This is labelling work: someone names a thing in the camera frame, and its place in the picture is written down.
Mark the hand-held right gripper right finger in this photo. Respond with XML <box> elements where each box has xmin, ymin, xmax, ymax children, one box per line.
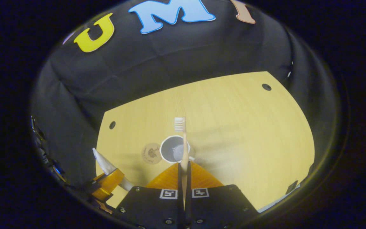
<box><xmin>185</xmin><ymin>161</ymin><xmax>260</xmax><ymax>229</ymax></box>

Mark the black backdrop cloth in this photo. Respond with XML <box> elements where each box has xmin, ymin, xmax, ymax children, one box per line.
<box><xmin>30</xmin><ymin>0</ymin><xmax>341</xmax><ymax>198</ymax></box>

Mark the white toothpaste tube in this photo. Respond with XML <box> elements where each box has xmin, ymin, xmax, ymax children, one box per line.
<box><xmin>92</xmin><ymin>148</ymin><xmax>135</xmax><ymax>191</ymax></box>

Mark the round wooden coaster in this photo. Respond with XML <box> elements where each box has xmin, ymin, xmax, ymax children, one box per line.
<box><xmin>141</xmin><ymin>142</ymin><xmax>163</xmax><ymax>165</ymax></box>

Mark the wooden toothbrush with white bristles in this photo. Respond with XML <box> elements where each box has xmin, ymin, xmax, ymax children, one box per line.
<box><xmin>174</xmin><ymin>117</ymin><xmax>192</xmax><ymax>210</ymax></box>

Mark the white cup with wooden knob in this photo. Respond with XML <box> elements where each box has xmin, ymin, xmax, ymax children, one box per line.
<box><xmin>159</xmin><ymin>135</ymin><xmax>195</xmax><ymax>164</ymax></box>

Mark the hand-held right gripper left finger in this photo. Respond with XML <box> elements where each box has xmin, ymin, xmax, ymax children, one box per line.
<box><xmin>116</xmin><ymin>161</ymin><xmax>185</xmax><ymax>229</ymax></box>

